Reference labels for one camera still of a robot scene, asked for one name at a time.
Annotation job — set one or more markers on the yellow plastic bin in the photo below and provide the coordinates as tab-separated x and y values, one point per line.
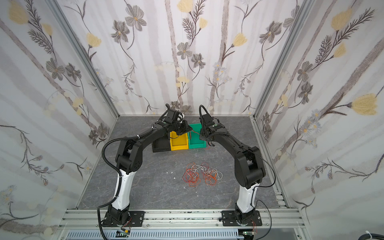
179	142

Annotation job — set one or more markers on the green plastic bin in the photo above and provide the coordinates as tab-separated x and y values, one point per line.
194	137

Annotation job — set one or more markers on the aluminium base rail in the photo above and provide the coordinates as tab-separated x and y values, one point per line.
216	220

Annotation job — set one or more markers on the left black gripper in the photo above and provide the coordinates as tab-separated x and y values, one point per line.
182	128

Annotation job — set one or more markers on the black plastic bin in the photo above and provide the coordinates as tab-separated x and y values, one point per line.
161	145

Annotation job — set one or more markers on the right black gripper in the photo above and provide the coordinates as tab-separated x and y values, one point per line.
207	132

